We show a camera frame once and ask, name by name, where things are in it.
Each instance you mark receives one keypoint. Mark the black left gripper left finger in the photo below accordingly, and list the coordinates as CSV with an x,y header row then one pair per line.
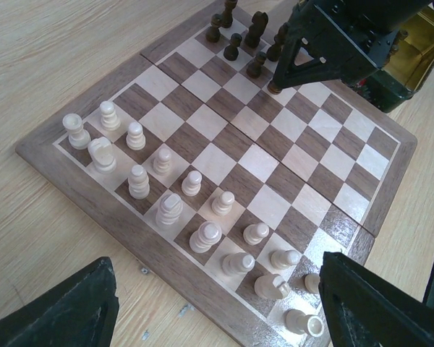
x,y
80,311

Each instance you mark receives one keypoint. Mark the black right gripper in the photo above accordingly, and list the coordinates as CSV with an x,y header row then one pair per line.
x,y
340,40

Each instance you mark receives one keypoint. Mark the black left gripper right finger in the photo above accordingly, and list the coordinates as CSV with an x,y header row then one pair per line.
x,y
362,309

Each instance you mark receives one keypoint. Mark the dark wooden chess queen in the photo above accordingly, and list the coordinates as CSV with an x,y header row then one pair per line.
x,y
273,88

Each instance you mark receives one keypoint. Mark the gold green metal tin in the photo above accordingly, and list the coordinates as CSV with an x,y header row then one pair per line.
x,y
406,72

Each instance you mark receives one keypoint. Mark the wooden chess board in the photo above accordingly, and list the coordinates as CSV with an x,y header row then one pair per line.
x,y
287,177

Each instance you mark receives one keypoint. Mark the dark chess bishop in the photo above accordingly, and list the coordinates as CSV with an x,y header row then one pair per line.
x,y
274,52

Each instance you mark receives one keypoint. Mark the dark chess knight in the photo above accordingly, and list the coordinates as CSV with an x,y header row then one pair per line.
x,y
256,29

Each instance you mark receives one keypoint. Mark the white chess rook near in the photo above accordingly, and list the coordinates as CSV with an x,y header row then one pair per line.
x,y
300,323

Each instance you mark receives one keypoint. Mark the white chess rook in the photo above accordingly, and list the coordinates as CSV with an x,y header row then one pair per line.
x,y
300,323
79,137

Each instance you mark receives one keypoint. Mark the white chess knight near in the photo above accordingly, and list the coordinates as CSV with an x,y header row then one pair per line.
x,y
272,286

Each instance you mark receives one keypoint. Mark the white chess knight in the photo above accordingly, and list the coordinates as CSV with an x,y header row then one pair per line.
x,y
272,286
101,152

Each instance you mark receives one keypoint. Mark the dark chess rook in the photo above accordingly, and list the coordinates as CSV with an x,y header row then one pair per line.
x,y
226,15

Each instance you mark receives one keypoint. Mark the white chess king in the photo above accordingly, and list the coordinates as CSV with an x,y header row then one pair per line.
x,y
169,210

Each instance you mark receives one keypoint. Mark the white chess bishop near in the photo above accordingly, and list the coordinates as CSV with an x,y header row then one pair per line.
x,y
238,263

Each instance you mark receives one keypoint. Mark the white chess bishop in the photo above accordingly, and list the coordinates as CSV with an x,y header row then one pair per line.
x,y
238,263
138,182

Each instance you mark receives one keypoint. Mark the white chess bishop far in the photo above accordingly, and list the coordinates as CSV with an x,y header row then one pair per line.
x,y
138,182

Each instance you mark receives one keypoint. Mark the white chess queen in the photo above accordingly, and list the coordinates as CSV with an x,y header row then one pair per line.
x,y
208,234

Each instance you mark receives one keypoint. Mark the white chess knight far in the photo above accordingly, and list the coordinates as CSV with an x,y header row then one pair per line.
x,y
101,152

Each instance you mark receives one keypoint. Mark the white chess rook far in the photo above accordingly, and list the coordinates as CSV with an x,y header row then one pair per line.
x,y
79,137

